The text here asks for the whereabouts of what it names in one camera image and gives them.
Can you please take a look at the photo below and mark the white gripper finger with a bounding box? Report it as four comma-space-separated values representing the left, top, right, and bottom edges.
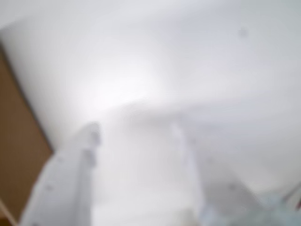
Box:
20, 121, 102, 226
171, 117, 271, 226

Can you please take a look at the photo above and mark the brown cardboard box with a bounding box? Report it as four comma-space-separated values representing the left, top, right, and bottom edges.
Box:
0, 44, 54, 224

